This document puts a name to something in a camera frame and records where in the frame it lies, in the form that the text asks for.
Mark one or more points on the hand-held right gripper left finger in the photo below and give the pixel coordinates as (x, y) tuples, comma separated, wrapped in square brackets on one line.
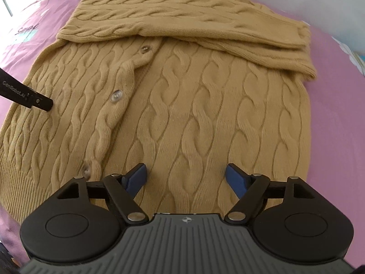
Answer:
[(135, 179)]

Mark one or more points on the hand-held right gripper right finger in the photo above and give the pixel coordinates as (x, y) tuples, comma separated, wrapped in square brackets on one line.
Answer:
[(235, 180)]

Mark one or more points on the purple floral bed sheet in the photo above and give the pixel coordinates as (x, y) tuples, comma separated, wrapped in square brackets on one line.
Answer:
[(342, 125)]

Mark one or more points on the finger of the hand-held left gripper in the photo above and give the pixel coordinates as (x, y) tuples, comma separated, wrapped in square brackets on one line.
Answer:
[(42, 102)]

